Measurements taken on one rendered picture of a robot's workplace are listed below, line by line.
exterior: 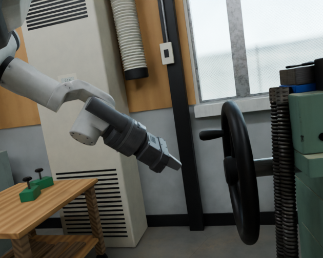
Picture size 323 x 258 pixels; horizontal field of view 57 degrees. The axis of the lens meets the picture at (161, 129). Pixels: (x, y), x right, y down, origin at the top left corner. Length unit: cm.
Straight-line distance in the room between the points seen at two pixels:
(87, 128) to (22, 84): 16
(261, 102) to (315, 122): 143
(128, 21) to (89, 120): 131
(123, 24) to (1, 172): 139
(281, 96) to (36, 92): 49
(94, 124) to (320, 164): 45
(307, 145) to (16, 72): 57
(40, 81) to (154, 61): 139
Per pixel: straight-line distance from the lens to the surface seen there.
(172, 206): 220
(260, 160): 63
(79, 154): 198
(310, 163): 48
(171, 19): 195
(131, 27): 193
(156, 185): 217
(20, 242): 138
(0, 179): 248
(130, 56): 189
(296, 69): 52
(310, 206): 82
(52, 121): 204
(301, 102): 48
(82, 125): 67
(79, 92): 72
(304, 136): 49
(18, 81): 70
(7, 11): 28
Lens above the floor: 100
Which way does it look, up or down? 8 degrees down
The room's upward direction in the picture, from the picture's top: 8 degrees counter-clockwise
